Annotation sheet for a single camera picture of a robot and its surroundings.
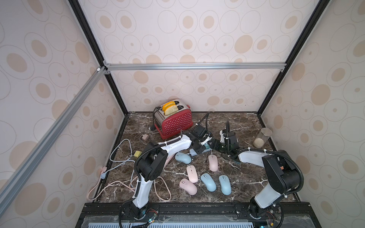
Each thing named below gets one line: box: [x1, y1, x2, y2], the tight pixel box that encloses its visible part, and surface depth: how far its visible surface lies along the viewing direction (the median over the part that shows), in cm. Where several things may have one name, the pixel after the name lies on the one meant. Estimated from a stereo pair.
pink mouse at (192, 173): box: [186, 164, 199, 184], surface depth 87 cm
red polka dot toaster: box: [153, 98, 194, 139], surface depth 98 cm
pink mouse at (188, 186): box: [179, 178, 198, 196], surface depth 82 cm
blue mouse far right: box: [218, 174, 232, 196], surface depth 83 cm
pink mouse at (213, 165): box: [208, 154, 219, 172], surface depth 91 cm
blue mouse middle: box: [200, 172, 217, 192], surface depth 83 cm
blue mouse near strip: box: [174, 152, 192, 165], surface depth 94 cm
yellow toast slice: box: [162, 101, 179, 116], surface depth 96 cm
